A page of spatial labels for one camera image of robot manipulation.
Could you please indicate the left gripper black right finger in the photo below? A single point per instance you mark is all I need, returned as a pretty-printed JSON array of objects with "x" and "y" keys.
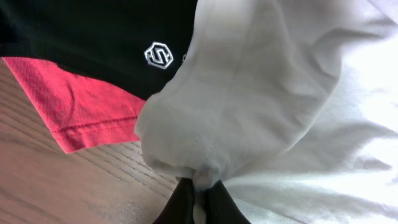
[{"x": 220, "y": 208}]

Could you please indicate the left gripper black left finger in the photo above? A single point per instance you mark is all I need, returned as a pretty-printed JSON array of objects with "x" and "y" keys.
[{"x": 179, "y": 208}]

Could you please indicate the white t-shirt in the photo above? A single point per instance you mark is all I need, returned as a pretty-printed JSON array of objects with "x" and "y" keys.
[{"x": 291, "y": 104}]

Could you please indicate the red-orange t-shirt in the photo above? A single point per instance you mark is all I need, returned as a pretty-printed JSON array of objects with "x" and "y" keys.
[{"x": 80, "y": 112}]

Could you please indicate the black t-shirt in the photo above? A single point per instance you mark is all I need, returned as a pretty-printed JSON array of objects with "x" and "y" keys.
[{"x": 137, "y": 45}]

